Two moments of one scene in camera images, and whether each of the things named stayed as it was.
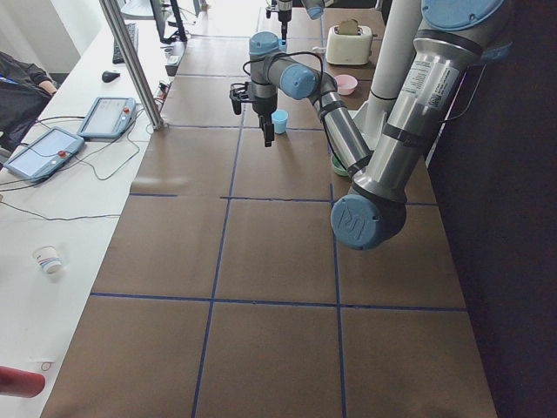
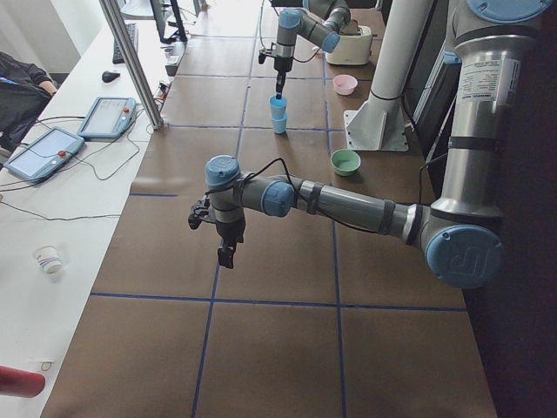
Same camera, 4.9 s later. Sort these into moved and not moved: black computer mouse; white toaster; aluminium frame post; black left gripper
Moved: black left gripper
Not moved: aluminium frame post; white toaster; black computer mouse
